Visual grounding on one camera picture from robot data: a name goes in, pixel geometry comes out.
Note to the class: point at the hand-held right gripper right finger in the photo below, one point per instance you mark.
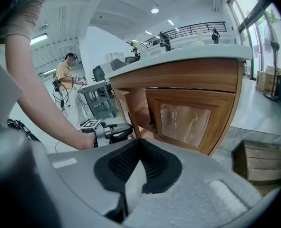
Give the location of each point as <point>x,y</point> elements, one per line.
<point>190,193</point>

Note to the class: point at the person's beige t-shirt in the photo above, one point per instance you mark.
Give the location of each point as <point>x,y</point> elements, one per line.
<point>21,11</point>

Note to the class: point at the wooden sink cabinet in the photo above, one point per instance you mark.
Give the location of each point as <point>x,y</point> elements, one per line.
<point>178,73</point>

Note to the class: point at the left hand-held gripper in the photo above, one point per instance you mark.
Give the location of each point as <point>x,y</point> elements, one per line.
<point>102,135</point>

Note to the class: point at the black standing fan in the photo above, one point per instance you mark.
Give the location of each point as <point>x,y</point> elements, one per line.
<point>275,46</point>

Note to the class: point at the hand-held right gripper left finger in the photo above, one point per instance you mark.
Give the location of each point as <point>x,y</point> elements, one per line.
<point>88,174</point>

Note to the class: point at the black faucet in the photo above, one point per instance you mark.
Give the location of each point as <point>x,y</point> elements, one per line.
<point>167,43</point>

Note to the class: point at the black waist pack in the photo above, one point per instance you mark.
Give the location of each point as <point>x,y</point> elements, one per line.
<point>19,127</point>

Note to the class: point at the person's left forearm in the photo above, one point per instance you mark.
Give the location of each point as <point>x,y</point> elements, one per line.
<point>40,91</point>

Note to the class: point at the round ceiling light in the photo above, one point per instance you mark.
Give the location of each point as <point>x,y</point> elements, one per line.
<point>154,10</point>

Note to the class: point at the person's left hand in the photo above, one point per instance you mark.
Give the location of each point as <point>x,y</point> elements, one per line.
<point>86,141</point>

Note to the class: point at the dark wooden slatted platform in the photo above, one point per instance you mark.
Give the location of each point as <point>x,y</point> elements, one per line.
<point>261,163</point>

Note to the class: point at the large cardboard boxes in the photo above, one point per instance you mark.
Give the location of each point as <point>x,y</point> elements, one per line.
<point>265,79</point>

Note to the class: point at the rectangular ceiling light panel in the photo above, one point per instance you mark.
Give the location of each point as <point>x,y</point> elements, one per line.
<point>38,39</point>

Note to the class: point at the black mezzanine railing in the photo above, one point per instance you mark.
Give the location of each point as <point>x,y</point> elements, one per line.
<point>202,27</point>

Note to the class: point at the white cubby shelf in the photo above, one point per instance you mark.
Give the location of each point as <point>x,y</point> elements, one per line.
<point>115,56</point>

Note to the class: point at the dark grey office chair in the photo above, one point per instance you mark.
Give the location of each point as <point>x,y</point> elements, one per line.
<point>117,64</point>

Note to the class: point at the wooden cabinet door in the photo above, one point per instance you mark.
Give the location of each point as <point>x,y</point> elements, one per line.
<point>185,122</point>
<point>122,108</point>

